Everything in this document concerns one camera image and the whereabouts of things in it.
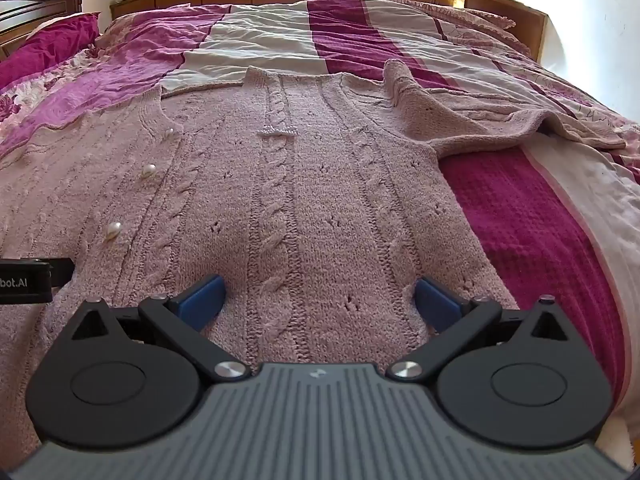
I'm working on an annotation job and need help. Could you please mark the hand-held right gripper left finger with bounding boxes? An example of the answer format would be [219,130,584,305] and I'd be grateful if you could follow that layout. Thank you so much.
[72,275,252,383]

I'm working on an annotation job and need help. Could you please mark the magenta and white striped bedspread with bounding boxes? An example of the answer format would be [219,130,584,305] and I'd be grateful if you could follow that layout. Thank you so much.
[0,0,640,461]

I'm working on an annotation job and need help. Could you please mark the dark wooden headboard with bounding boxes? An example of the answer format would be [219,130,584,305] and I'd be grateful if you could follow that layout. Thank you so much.
[0,0,86,61]

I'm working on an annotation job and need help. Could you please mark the pink knitted sweater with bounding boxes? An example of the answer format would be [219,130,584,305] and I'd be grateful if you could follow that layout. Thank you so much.
[0,59,628,401]

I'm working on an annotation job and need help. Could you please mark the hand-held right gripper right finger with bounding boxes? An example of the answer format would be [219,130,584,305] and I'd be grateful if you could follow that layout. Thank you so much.
[387,277,568,382]

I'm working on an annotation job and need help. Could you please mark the pink frilled knit blanket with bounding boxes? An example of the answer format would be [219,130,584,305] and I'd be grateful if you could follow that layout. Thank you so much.
[385,0,532,57]

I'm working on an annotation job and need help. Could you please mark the magenta pillow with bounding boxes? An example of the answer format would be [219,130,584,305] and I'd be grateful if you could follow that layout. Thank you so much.
[0,11,102,92]

